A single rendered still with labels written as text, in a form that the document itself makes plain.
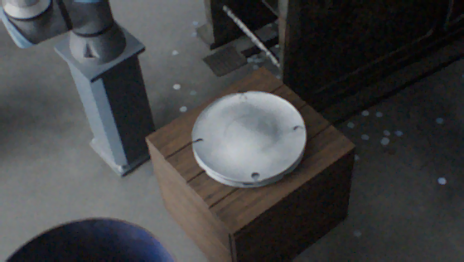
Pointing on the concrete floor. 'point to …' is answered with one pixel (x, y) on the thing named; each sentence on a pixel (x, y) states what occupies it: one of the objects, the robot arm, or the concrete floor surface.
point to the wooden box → (159, 152)
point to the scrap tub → (94, 243)
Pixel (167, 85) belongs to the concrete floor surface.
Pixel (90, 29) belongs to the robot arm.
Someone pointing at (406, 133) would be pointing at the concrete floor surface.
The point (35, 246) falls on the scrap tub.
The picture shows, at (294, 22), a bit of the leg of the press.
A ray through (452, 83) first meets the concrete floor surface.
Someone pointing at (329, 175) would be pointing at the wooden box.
